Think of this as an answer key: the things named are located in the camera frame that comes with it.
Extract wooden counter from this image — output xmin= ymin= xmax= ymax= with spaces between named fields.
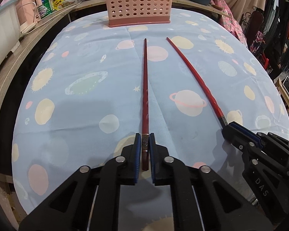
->
xmin=0 ymin=0 xmax=108 ymax=193

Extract blue planet print tablecloth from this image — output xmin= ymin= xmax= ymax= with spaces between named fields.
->
xmin=12 ymin=6 xmax=289 ymax=231

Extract hanging clothes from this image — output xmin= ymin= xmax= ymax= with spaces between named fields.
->
xmin=243 ymin=0 xmax=289 ymax=82

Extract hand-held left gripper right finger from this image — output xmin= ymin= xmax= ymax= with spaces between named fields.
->
xmin=149 ymin=133 xmax=272 ymax=231

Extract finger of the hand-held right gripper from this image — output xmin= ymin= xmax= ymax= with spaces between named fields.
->
xmin=232 ymin=122 xmax=289 ymax=158
xmin=222 ymin=124 xmax=250 ymax=152

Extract pink floral cloth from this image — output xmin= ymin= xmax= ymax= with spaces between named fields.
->
xmin=211 ymin=0 xmax=248 ymax=47

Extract glass container with green lid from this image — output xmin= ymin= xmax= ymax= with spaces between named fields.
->
xmin=63 ymin=0 xmax=83 ymax=7

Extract pink perforated utensil basket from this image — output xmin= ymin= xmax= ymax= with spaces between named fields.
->
xmin=103 ymin=0 xmax=174 ymax=28

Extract small wooden frame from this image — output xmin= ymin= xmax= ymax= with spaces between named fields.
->
xmin=276 ymin=76 xmax=289 ymax=109

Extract pink kitchen appliance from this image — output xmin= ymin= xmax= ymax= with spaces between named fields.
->
xmin=16 ymin=0 xmax=42 ymax=33

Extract bright red chopstick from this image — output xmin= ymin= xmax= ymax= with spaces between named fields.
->
xmin=166 ymin=37 xmax=228 ymax=127

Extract dark red chopstick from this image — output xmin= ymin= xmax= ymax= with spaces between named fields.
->
xmin=141 ymin=38 xmax=150 ymax=171

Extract white plastic tub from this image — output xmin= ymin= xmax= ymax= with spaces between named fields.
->
xmin=0 ymin=3 xmax=21 ymax=82

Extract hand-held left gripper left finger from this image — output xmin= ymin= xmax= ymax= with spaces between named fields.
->
xmin=19 ymin=133 xmax=141 ymax=231

